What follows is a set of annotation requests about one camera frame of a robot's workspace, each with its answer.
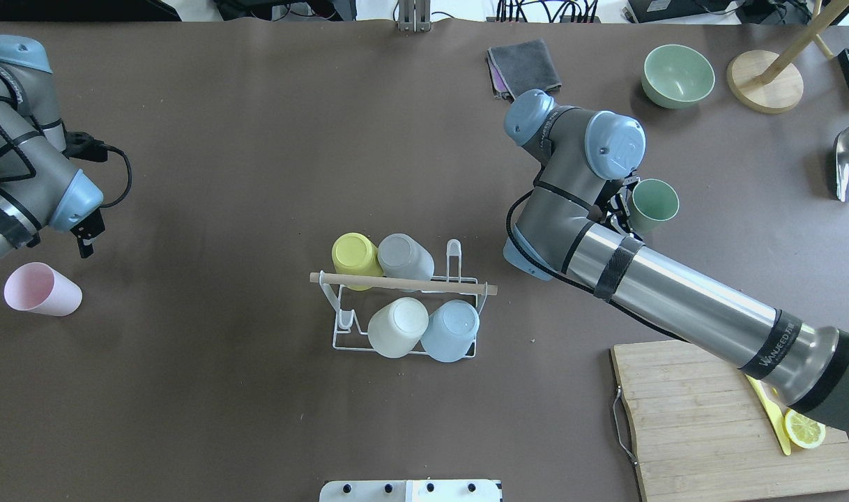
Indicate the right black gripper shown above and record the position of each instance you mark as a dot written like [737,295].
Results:
[617,208]

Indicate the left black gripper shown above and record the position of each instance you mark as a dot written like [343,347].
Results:
[90,230]

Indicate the mint green cup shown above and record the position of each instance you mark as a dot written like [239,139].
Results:
[651,203]

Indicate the pink cup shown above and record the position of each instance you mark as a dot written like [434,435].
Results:
[36,287]

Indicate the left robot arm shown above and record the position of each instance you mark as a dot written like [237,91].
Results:
[40,185]

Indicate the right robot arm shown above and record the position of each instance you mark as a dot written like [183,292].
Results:
[580,152]

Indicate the light blue cup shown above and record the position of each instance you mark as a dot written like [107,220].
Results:
[451,332]

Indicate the grey cup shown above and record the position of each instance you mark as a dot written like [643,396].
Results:
[401,256]

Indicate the cream white cup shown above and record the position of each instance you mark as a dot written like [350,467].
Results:
[396,328]

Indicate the yellow cup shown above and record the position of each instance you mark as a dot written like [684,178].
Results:
[354,254]

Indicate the mint green bowl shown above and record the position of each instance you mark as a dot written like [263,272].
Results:
[676,77]

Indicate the grey folded cloth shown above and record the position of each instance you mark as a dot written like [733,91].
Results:
[515,69]

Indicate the wooden mug tree stand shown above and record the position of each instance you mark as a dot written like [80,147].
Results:
[770,83]

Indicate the bamboo cutting board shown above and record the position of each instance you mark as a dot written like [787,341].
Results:
[699,432]

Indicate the yellow plastic knife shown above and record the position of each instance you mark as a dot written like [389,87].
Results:
[773,413]

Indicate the white wire cup holder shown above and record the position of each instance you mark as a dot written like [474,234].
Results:
[348,334]

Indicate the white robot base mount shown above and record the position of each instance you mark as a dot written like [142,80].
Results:
[465,489]

